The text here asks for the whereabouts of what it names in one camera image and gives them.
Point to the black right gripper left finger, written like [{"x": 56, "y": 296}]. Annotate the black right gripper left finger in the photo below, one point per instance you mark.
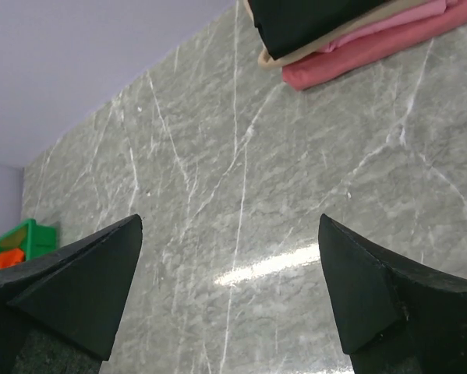
[{"x": 60, "y": 312}]

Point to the orange t-shirt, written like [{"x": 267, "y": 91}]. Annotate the orange t-shirt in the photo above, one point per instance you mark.
[{"x": 11, "y": 257}]

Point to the pink folded t-shirt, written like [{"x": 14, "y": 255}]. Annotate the pink folded t-shirt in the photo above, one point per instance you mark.
[{"x": 426, "y": 10}]

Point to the black folded t-shirt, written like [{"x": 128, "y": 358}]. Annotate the black folded t-shirt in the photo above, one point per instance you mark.
[{"x": 287, "y": 25}]

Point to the red folded t-shirt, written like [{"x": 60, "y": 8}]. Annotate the red folded t-shirt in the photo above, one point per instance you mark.
[{"x": 320, "y": 68}]

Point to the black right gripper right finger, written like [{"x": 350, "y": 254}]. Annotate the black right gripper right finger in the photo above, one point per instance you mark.
[{"x": 393, "y": 315}]

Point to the green plastic tray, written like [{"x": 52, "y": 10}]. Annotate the green plastic tray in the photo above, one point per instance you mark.
[{"x": 34, "y": 239}]

